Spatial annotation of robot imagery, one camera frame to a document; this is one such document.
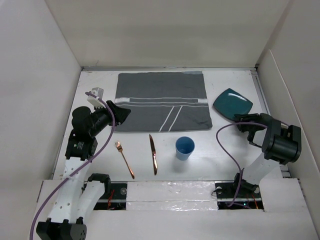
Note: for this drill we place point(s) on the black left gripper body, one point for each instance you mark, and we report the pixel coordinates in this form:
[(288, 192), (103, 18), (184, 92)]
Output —
[(102, 118)]

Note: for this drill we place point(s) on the teal square plate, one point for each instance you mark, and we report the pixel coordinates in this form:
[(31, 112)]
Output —
[(230, 103)]

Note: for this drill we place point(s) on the copper knife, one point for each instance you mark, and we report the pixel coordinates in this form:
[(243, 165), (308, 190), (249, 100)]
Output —
[(153, 151)]

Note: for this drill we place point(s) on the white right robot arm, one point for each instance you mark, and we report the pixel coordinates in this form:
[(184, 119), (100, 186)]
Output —
[(270, 158)]

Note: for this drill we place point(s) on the copper fork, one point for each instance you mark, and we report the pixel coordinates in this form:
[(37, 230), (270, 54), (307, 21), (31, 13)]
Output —
[(120, 150)]

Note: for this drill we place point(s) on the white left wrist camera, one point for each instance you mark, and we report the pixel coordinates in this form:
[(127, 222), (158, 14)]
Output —
[(96, 93)]

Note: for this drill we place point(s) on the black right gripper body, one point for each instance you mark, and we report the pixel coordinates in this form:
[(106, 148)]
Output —
[(251, 118)]

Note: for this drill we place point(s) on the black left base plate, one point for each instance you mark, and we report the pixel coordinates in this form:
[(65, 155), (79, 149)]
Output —
[(115, 200)]

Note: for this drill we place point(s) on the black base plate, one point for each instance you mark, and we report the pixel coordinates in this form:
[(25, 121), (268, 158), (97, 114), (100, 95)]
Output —
[(244, 200), (115, 200)]

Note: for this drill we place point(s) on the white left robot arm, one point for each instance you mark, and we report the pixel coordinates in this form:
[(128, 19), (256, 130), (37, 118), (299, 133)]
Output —
[(76, 195)]

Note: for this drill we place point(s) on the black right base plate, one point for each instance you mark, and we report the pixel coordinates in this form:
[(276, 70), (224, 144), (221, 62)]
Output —
[(244, 200)]

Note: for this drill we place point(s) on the blue plastic cup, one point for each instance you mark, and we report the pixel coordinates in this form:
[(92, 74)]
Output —
[(184, 147)]

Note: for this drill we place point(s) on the grey striped placemat cloth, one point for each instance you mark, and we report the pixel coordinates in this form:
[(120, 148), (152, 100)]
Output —
[(163, 102)]

